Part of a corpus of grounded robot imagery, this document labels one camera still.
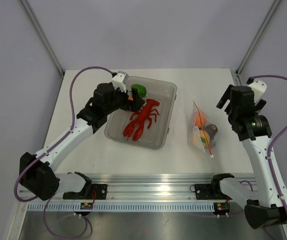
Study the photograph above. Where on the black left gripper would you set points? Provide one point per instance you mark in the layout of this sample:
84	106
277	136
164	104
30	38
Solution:
137	102

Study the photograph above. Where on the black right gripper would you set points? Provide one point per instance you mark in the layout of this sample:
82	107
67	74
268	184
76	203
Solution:
226	96

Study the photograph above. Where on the peach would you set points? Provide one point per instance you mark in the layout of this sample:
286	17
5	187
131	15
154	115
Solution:
199	119

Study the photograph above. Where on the clear zip top bag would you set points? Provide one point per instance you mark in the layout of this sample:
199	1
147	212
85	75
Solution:
208	149

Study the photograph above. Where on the yellow lemon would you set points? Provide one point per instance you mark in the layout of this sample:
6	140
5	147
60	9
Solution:
200	138

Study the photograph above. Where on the dark red passion fruit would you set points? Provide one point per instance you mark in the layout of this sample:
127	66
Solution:
211	130

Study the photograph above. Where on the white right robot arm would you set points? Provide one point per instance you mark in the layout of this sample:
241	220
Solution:
267	207

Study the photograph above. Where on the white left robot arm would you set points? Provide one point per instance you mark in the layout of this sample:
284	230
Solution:
37	171

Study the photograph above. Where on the green bell pepper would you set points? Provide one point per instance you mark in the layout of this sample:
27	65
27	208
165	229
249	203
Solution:
142	91

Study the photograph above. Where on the red plastic lobster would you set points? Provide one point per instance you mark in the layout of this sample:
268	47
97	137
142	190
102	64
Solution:
137	120

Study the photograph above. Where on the clear grey plastic tray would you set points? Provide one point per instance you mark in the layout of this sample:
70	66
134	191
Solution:
155	136

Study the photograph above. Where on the right aluminium frame post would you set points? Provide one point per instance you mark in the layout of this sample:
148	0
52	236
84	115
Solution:
258	36

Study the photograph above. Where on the aluminium frame post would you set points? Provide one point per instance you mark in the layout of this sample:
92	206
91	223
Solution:
258	36
41	35

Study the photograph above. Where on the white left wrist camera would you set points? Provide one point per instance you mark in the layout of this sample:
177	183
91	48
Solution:
119	81

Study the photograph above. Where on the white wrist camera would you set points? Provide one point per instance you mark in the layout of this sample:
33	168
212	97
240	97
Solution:
119	81
259	87

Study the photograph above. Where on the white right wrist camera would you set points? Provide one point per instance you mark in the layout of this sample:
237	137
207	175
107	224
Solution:
259	87

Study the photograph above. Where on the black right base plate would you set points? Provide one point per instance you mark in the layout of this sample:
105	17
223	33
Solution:
206	191

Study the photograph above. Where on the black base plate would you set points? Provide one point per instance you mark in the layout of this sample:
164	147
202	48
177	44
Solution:
98	191
206	191

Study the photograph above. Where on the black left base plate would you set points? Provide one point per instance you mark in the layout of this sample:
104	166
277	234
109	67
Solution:
98	191

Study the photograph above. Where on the white slotted cable duct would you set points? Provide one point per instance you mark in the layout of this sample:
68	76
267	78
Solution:
195	207

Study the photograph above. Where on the left aluminium frame post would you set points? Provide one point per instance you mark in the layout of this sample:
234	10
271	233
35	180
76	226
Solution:
41	35

